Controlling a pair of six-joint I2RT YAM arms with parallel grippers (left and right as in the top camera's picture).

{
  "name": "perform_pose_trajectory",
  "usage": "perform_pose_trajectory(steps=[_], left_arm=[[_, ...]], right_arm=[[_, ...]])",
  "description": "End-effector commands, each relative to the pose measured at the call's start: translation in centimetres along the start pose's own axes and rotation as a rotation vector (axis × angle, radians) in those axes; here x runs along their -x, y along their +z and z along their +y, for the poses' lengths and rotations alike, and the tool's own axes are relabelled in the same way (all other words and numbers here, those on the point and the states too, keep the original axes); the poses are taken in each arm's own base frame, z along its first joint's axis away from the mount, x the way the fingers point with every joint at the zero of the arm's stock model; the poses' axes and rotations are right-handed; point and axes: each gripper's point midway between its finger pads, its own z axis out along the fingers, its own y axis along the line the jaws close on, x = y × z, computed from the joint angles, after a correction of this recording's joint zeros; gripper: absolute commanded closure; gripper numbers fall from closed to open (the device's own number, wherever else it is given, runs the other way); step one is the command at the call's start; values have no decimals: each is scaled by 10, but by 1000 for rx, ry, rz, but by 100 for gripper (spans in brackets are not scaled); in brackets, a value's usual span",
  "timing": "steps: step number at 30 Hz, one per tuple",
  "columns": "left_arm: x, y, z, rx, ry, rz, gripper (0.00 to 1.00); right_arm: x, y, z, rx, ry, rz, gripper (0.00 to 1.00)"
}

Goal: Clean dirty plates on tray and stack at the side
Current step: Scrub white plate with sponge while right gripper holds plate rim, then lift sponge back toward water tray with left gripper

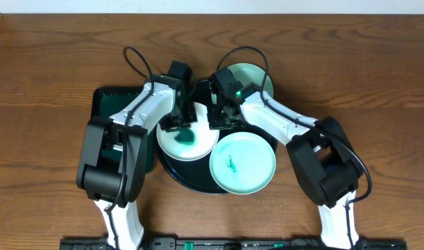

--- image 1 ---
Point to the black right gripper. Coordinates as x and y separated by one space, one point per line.
214 123

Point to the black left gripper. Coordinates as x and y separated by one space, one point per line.
179 122

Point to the green scrubbing sponge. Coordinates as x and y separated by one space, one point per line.
185 137

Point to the white plate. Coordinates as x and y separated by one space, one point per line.
204 142

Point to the mint green plate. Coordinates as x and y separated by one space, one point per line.
250 76
242 163

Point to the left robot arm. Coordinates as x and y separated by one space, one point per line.
115 151

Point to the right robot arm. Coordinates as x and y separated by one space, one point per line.
324 162

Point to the round black tray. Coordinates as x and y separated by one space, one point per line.
195 174

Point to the rectangular black water tray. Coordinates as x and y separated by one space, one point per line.
110 100

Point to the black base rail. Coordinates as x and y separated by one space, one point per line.
169 243

